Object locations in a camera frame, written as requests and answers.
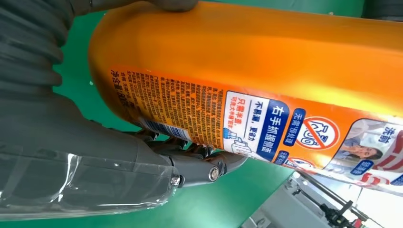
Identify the light grey machine base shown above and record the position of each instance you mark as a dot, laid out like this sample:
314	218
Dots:
283	210

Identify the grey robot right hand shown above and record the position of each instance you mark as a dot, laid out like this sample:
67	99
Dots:
78	151

